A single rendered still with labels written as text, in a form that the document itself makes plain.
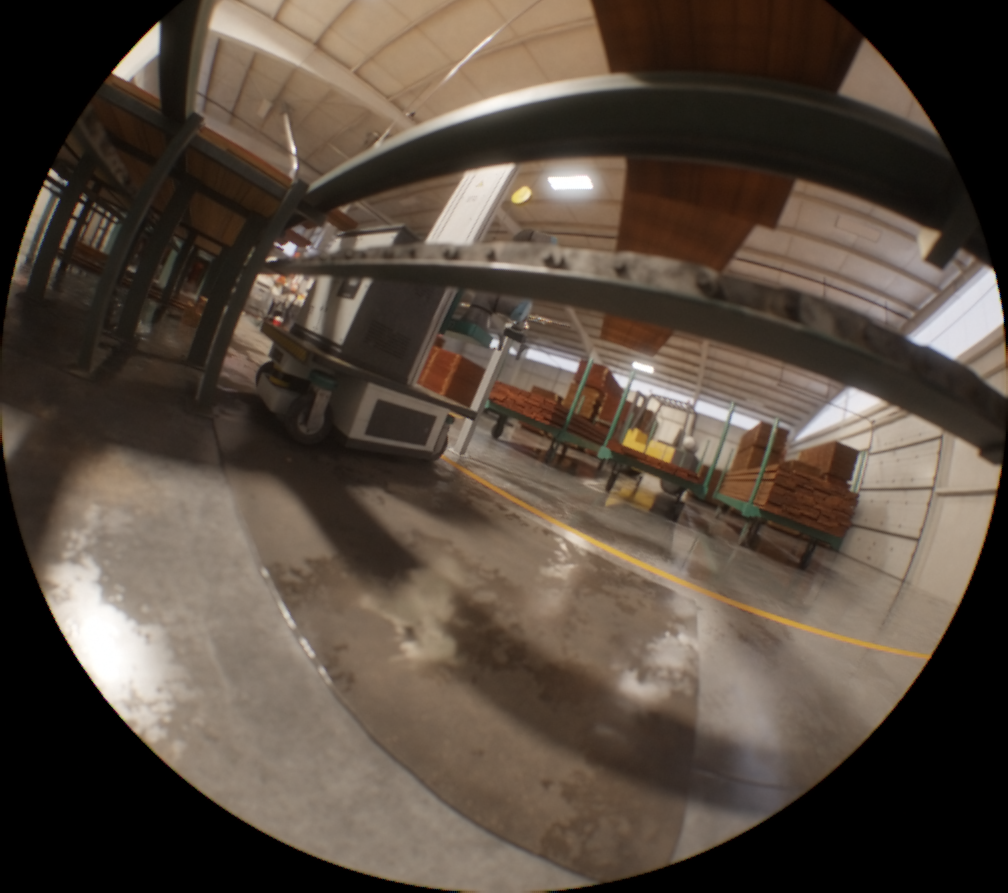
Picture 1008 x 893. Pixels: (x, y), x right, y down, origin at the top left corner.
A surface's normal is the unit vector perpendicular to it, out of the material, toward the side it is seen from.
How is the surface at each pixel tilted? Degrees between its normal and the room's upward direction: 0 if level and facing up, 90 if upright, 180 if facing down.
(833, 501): 90
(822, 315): 90
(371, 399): 90
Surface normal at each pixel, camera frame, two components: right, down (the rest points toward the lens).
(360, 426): 0.79, 0.30
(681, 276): -0.50, -0.26
